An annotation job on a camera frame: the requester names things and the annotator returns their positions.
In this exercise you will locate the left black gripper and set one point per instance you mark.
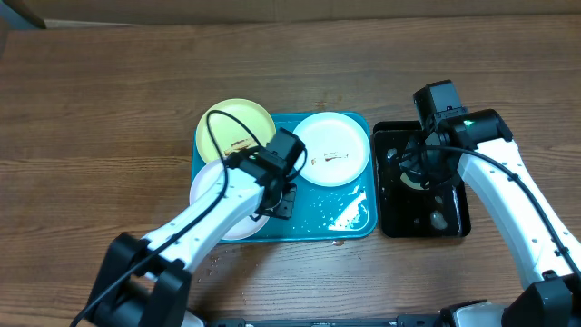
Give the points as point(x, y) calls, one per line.
point(286, 206)

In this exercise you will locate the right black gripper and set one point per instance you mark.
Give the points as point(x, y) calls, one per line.
point(414, 166)

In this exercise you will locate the green yellow sponge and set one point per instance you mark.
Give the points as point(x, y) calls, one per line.
point(415, 186)

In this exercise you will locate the yellow-green rimmed plate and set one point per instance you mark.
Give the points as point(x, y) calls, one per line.
point(229, 135)

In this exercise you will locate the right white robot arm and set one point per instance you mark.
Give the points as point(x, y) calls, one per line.
point(479, 149)

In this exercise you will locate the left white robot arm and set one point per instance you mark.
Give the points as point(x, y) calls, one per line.
point(146, 282)

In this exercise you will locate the black water tray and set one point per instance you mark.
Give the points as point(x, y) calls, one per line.
point(407, 213)

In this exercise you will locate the white plate upper right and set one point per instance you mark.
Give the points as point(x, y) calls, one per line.
point(337, 146)

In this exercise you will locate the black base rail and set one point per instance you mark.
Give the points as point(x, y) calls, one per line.
point(318, 322)

